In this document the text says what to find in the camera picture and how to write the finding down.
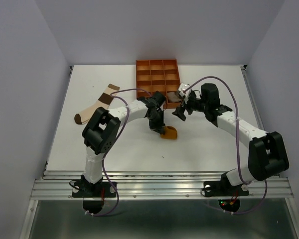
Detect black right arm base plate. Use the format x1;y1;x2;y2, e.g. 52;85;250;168
200;180;250;198

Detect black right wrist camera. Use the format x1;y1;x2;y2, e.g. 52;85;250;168
201;83;220;106

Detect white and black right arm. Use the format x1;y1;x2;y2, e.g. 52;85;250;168
173;91;290;194

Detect orange compartment tray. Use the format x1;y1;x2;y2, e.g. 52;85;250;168
136;59;180;97

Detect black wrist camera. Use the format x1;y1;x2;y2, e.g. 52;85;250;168
201;83;220;106
151;91;166;107

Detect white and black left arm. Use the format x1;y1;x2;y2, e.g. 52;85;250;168
81;97;165;196

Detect tan sock with red cuff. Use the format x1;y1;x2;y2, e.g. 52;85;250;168
167;92;182;103

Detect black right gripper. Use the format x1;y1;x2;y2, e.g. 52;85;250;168
171;93;208;121

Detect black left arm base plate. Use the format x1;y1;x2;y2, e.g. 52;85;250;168
69;180;116;198

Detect cream and brown striped sock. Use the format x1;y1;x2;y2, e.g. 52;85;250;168
74;84;120;125

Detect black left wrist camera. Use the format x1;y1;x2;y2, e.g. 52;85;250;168
151;91;166;107

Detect mustard yellow sock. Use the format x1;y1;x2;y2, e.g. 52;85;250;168
160;126;178;140

